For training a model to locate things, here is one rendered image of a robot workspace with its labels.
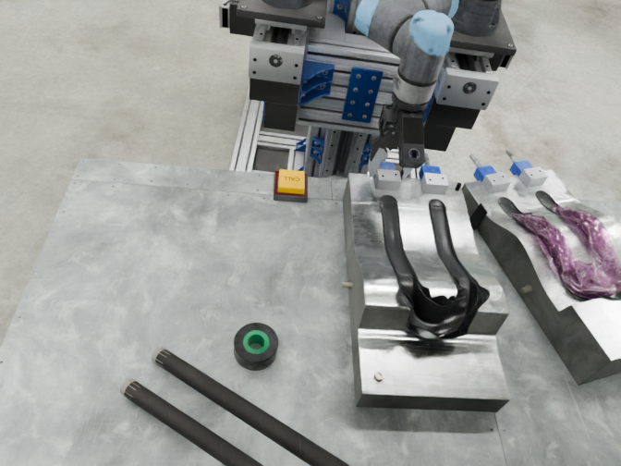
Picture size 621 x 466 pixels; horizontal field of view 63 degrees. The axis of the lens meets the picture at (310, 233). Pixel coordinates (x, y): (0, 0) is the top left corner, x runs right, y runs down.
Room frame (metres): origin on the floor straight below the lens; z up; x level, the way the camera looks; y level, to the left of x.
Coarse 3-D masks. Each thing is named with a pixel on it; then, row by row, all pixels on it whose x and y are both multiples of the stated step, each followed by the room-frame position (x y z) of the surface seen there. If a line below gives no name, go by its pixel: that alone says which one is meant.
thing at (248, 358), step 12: (252, 324) 0.46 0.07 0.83; (264, 324) 0.46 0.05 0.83; (240, 336) 0.43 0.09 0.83; (252, 336) 0.43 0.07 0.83; (264, 336) 0.44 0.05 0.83; (276, 336) 0.44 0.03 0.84; (240, 348) 0.40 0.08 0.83; (264, 348) 0.41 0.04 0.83; (276, 348) 0.42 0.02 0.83; (240, 360) 0.39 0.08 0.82; (252, 360) 0.39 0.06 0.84; (264, 360) 0.39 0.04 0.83
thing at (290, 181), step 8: (280, 176) 0.85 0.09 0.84; (288, 176) 0.85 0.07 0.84; (296, 176) 0.86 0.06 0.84; (304, 176) 0.87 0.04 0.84; (280, 184) 0.82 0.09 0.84; (288, 184) 0.83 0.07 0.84; (296, 184) 0.83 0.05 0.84; (304, 184) 0.84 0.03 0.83; (288, 192) 0.82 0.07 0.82; (296, 192) 0.82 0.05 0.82
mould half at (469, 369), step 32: (352, 192) 0.79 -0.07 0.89; (384, 192) 0.80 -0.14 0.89; (416, 192) 0.82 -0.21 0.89; (448, 192) 0.84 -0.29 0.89; (352, 224) 0.70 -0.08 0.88; (416, 224) 0.73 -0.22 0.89; (352, 256) 0.63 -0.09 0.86; (384, 256) 0.62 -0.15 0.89; (416, 256) 0.64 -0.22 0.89; (352, 288) 0.57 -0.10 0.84; (384, 288) 0.52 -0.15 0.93; (448, 288) 0.54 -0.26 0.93; (352, 320) 0.51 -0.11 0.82; (384, 320) 0.48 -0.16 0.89; (480, 320) 0.51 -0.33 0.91; (352, 352) 0.45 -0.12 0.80; (384, 352) 0.43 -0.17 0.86; (416, 352) 0.45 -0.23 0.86; (448, 352) 0.46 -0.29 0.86; (480, 352) 0.47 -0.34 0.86; (384, 384) 0.38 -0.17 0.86; (416, 384) 0.39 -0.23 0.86; (448, 384) 0.40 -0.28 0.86; (480, 384) 0.41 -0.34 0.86
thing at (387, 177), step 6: (384, 162) 0.89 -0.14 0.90; (384, 168) 0.87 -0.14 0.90; (390, 168) 0.87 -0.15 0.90; (378, 174) 0.83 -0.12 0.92; (384, 174) 0.83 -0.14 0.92; (390, 174) 0.84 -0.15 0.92; (396, 174) 0.84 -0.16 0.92; (378, 180) 0.81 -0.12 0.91; (384, 180) 0.81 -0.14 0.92; (390, 180) 0.82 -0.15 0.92; (396, 180) 0.82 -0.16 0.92; (378, 186) 0.81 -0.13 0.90; (384, 186) 0.81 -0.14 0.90; (390, 186) 0.82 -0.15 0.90; (396, 186) 0.82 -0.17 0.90
